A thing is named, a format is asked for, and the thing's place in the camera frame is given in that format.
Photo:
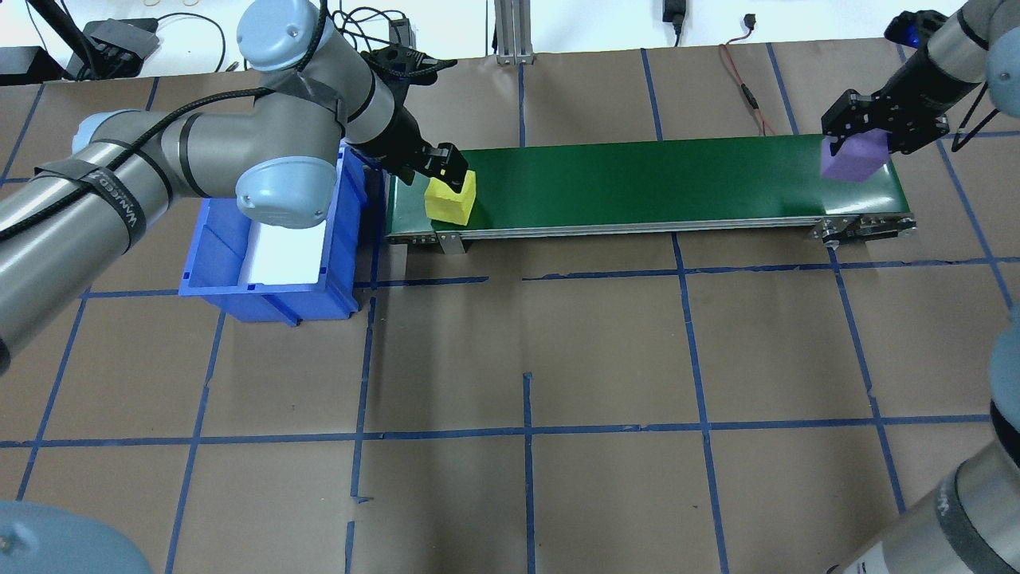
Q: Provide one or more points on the yellow foam block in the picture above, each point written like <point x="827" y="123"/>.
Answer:
<point x="450" y="206"/>

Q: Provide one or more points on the purple foam block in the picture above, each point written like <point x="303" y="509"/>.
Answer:
<point x="853" y="163"/>

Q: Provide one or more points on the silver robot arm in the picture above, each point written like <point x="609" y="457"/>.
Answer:
<point x="215" y="151"/>
<point x="980" y="510"/>

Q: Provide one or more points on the black upright power adapter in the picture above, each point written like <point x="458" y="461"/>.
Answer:
<point x="401" y="32"/>

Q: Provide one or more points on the green belt conveyor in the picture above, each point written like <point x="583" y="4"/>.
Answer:
<point x="637" y="183"/>

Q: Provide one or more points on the white side table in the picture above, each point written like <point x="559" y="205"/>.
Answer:
<point x="598" y="24"/>

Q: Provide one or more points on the blue plastic storage bin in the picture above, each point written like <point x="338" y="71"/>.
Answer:
<point x="263" y="307"/>

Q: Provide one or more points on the black power adapter brick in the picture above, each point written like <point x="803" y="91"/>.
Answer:
<point x="674" y="12"/>

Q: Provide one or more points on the black angular device box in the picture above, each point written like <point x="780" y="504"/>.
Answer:
<point x="119" y="44"/>

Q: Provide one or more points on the black slanted stand pole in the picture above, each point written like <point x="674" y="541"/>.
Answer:
<point x="64" y="40"/>

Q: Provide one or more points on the black flat box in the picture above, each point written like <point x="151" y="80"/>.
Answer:
<point x="32" y="65"/>

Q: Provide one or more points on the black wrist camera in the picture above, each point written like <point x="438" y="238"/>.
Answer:
<point x="406" y="64"/>
<point x="912" y="28"/>

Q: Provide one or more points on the aluminium profile post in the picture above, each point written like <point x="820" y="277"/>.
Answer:
<point x="515" y="32"/>

